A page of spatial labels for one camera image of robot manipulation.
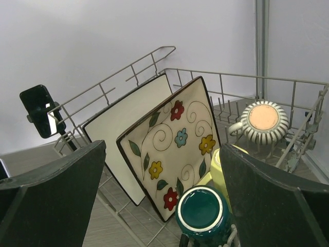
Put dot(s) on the black clamp phone stand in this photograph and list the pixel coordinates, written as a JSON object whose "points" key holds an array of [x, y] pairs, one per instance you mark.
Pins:
{"points": [[69, 141]]}

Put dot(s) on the teal green mug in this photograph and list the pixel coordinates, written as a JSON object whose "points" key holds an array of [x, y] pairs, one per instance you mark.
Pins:
{"points": [[202, 213]]}

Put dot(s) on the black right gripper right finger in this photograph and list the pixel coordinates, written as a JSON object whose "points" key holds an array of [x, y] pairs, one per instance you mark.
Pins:
{"points": [[272, 207]]}

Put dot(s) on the striped white mug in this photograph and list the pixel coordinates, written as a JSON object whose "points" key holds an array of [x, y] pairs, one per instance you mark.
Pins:
{"points": [[262, 122]]}

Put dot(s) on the black phone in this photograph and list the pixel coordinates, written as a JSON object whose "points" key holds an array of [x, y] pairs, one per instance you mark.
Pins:
{"points": [[38, 102]]}

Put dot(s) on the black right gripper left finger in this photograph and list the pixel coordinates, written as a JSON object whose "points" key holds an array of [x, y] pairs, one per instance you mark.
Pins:
{"points": [[51, 205]]}

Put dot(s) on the plain white square plate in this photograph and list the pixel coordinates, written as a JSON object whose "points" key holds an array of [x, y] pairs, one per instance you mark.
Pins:
{"points": [[111, 122]]}

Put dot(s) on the yellow mug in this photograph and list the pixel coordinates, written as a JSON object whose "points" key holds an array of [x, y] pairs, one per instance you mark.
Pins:
{"points": [[215, 174]]}

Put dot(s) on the floral square plate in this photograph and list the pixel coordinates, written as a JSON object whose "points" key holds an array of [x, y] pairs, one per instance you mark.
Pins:
{"points": [[168, 150]]}

